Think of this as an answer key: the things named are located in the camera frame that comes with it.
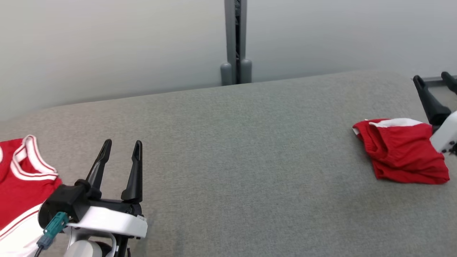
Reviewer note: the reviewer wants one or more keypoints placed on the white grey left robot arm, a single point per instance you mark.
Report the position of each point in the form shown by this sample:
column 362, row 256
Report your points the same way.
column 84, row 248

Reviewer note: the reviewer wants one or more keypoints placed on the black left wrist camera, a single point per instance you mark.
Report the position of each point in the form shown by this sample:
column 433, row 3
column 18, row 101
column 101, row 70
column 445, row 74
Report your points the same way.
column 64, row 203

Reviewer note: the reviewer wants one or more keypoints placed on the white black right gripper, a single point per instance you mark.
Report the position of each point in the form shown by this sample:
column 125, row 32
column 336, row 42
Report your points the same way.
column 448, row 134

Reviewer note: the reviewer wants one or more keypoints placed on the grey metal partition post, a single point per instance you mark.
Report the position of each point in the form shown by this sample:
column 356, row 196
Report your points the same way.
column 230, row 35

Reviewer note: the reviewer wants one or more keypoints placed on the red white basketball jersey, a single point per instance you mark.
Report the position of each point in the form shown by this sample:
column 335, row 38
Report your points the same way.
column 21, row 192

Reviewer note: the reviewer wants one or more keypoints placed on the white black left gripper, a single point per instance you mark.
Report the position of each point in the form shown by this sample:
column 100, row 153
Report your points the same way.
column 114, row 221

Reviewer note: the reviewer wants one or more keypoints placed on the red shorts white trim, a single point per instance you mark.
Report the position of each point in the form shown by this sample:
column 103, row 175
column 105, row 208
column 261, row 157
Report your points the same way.
column 403, row 153

